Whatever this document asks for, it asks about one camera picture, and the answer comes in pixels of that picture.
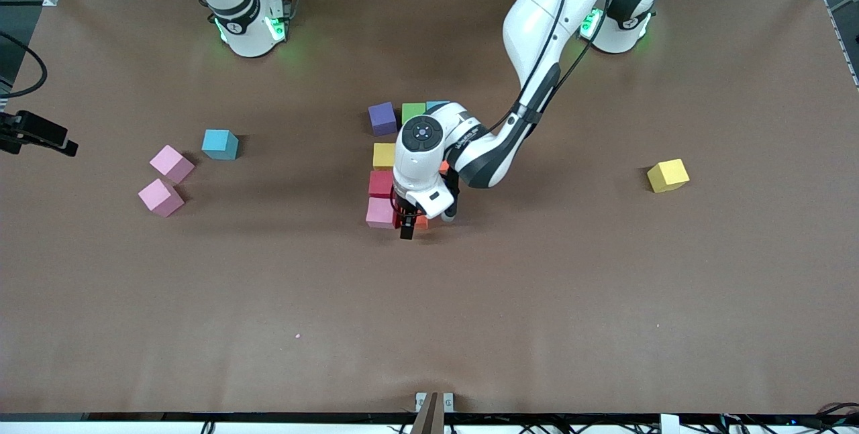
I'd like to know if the pink foam cube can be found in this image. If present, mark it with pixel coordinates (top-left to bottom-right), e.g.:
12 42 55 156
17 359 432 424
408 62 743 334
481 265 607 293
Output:
138 178 185 216
149 144 195 184
366 197 401 229

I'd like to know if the red foam cube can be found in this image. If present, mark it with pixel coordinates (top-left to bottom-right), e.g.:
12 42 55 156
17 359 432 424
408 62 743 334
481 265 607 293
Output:
368 170 397 199

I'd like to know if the purple foam cube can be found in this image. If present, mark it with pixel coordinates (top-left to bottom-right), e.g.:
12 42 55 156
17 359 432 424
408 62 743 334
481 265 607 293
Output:
368 102 398 136

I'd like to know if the brown table cover sheet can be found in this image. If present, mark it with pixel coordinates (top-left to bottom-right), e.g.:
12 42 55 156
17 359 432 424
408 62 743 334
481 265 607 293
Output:
0 0 859 416

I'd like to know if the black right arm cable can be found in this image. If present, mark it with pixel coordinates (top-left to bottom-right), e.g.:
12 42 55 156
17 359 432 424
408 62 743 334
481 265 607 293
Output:
0 32 48 99

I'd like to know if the metal post bracket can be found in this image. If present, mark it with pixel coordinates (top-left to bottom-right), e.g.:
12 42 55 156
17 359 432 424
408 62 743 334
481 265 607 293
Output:
415 392 455 434

